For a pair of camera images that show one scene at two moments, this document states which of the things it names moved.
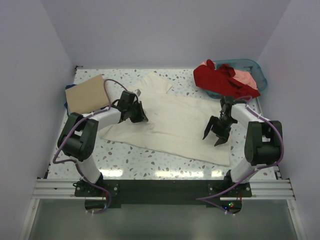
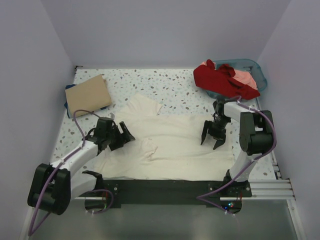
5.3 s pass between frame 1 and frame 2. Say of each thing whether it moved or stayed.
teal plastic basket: stayed
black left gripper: moved
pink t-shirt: stayed
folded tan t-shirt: stayed
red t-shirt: stayed
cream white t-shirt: moved
